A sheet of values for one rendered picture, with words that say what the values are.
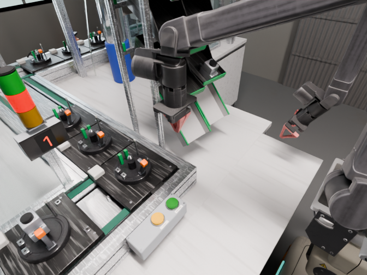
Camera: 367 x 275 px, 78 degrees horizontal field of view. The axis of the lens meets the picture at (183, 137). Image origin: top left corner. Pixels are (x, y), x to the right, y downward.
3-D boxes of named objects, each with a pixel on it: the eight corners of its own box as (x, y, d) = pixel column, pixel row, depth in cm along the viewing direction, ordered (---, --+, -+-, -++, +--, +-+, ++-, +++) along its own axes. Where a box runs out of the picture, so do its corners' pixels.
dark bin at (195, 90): (203, 91, 88) (210, 78, 81) (177, 104, 81) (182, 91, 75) (161, 43, 94) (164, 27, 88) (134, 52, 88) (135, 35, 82)
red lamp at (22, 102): (39, 106, 60) (29, 89, 57) (18, 115, 57) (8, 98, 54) (30, 100, 63) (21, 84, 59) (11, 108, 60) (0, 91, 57)
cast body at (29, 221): (51, 230, 64) (40, 217, 60) (35, 243, 62) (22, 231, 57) (37, 214, 68) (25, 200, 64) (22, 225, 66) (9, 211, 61)
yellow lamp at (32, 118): (46, 121, 64) (39, 106, 60) (28, 130, 61) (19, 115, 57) (38, 114, 66) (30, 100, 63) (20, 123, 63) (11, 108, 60)
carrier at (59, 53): (93, 52, 185) (88, 35, 177) (66, 61, 171) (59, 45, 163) (77, 46, 197) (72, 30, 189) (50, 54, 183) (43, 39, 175)
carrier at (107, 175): (177, 169, 90) (176, 146, 81) (131, 213, 76) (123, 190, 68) (136, 143, 101) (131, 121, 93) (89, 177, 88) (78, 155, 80)
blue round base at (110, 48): (140, 77, 169) (133, 39, 151) (123, 85, 160) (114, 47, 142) (125, 71, 176) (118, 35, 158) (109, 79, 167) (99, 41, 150)
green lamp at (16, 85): (29, 89, 57) (19, 71, 54) (8, 98, 54) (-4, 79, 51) (21, 83, 59) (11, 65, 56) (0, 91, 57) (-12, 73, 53)
